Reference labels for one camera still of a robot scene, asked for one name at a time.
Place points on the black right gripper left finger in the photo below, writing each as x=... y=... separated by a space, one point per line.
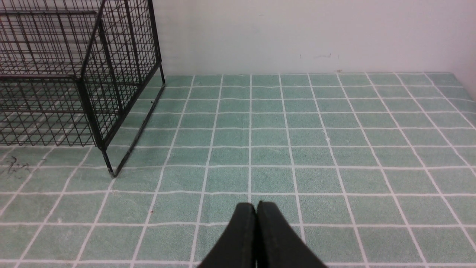
x=235 y=247

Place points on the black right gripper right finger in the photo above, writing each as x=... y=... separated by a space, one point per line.
x=278 y=246

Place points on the green checkered tablecloth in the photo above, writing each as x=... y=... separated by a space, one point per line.
x=369 y=169

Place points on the black wire mesh shelf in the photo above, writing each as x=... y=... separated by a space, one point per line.
x=72 y=70

